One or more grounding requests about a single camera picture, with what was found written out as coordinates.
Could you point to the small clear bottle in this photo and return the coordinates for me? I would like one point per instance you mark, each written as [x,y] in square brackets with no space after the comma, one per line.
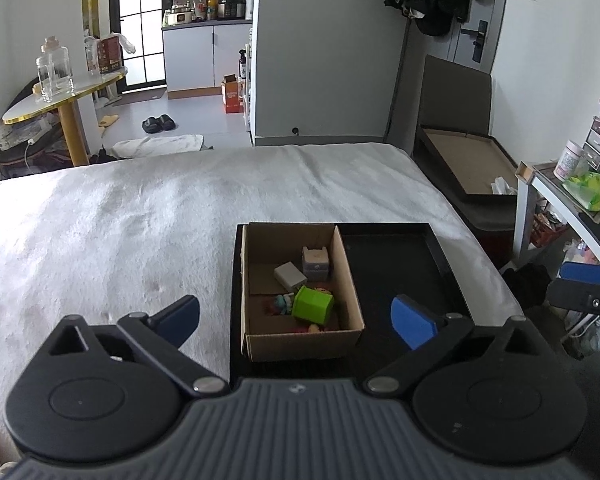
[91,55]

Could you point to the round gold-rimmed table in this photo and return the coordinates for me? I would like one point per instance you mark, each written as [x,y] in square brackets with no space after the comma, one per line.
[72,130]

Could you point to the small teal toy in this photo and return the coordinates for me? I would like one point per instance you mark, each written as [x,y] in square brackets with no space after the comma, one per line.
[280,303]

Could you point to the white plastic bag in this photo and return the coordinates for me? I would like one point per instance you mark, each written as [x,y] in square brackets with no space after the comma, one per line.
[126,42]

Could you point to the black door lock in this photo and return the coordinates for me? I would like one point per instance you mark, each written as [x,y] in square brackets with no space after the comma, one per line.
[480,40]

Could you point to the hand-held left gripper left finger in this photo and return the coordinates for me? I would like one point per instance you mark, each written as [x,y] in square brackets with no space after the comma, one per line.
[177,320]

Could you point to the large clear glass jar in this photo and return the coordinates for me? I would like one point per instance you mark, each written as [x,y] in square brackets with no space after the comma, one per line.
[55,70]

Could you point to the white jar with pink lid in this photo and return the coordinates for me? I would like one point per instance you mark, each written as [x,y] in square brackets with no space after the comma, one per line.
[569,160]

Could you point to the large flat cardboard box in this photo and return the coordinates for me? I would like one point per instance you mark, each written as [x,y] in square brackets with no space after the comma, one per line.
[462,160]

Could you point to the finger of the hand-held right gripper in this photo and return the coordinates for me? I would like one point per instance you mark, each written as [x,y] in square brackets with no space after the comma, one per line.
[580,297]
[585,272]

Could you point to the dark spray bottle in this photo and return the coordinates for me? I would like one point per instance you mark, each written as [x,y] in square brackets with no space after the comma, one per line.
[242,65]

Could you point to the orange cardboard box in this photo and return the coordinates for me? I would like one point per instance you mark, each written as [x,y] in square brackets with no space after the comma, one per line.
[232,95]

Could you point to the white towel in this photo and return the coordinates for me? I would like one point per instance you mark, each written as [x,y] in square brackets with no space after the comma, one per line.
[155,145]

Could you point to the green and yellow bag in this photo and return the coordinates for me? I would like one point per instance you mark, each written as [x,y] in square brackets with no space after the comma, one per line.
[587,192]

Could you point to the grey cube robot figurine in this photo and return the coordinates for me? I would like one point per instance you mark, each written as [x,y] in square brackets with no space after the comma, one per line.
[315,262]

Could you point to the white charger plug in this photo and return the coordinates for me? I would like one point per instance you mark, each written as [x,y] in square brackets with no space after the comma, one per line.
[290,275]

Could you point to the yellow slipper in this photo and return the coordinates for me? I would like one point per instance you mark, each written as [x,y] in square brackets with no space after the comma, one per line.
[109,120]

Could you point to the red canister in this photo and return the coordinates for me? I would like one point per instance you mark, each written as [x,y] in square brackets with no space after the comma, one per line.
[111,52]

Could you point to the black tray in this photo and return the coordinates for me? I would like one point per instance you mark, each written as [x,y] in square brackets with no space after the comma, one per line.
[395,270]

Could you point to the black bag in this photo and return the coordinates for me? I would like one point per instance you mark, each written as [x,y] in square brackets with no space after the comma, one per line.
[35,157]

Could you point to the white side table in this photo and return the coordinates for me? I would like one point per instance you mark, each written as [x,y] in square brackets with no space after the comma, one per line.
[545,195]

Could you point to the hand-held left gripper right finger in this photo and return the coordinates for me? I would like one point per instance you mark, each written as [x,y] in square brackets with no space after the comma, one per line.
[412,322]

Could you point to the grey entrance door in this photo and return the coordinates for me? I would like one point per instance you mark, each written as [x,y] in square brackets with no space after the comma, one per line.
[495,10]

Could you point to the white kitchen cabinet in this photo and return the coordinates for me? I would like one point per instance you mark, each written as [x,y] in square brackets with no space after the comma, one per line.
[205,55]

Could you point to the black-framed glass door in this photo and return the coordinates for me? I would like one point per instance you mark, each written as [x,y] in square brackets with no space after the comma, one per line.
[137,25]

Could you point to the small red toy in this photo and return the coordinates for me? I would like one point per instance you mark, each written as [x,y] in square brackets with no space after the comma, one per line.
[269,306]

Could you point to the green box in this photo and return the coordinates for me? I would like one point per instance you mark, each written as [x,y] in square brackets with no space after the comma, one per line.
[312,305]

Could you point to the dark grey chair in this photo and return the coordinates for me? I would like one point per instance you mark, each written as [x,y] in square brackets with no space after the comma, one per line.
[457,95]

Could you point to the white power strip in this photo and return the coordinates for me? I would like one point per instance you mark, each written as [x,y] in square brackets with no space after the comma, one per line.
[25,130]

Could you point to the small brown figurine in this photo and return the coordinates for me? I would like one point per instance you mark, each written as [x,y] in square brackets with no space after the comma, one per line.
[321,290]

